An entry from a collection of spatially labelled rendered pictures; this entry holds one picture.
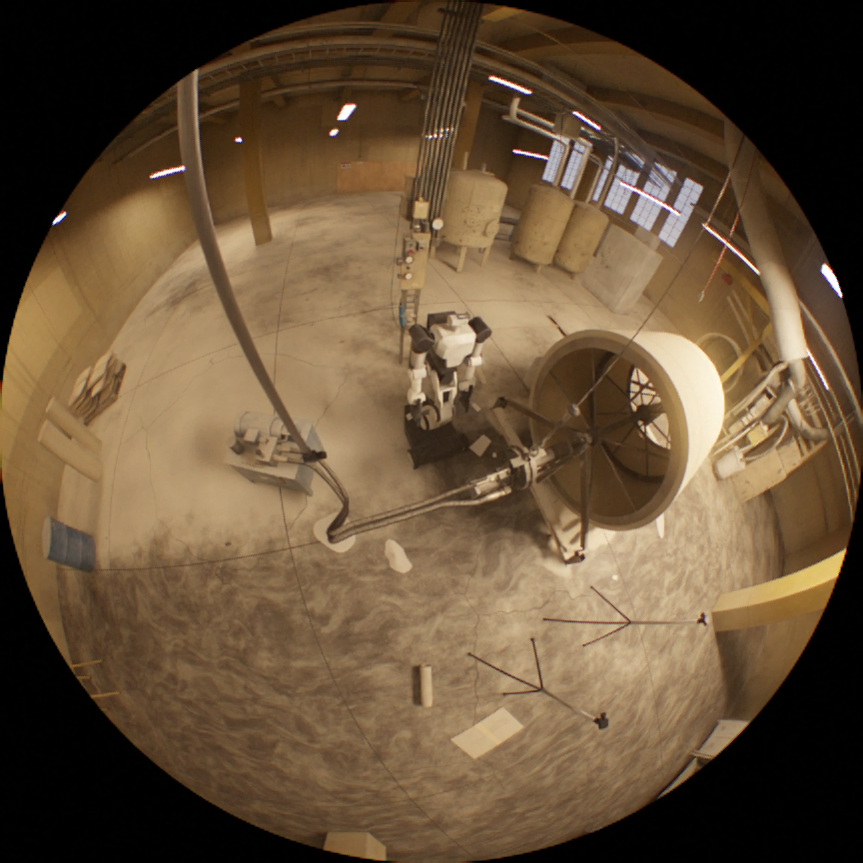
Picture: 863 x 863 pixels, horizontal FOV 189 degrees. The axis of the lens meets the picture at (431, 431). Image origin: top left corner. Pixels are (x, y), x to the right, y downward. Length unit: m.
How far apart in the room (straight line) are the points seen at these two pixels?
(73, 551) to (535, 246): 10.15
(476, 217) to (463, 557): 5.32
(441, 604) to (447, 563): 0.38
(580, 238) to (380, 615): 8.32
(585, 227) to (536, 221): 1.53
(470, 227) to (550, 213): 2.21
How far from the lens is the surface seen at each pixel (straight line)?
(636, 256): 7.56
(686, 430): 1.84
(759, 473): 7.64
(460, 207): 5.41
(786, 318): 5.61
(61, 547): 4.78
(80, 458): 5.19
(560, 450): 1.88
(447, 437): 2.50
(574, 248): 7.90
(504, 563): 2.53
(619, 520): 2.35
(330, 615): 2.45
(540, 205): 6.86
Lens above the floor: 2.34
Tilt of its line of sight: 59 degrees down
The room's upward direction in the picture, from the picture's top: 14 degrees clockwise
